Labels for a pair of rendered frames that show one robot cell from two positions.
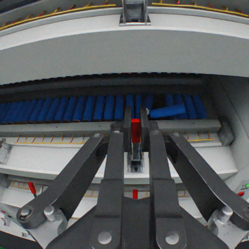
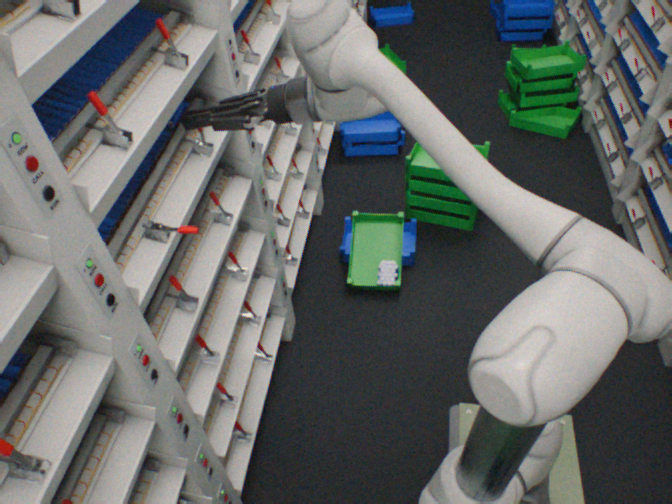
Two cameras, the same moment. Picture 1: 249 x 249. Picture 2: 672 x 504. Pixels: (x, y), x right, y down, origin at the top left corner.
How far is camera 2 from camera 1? 1.07 m
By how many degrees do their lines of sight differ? 61
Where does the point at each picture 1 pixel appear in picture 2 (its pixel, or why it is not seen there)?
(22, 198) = (176, 333)
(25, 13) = (120, 86)
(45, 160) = (179, 199)
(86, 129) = (167, 160)
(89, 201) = (201, 254)
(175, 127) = not seen: hidden behind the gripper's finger
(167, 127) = not seen: hidden behind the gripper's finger
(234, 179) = not seen: hidden behind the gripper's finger
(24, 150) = (160, 216)
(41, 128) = (149, 187)
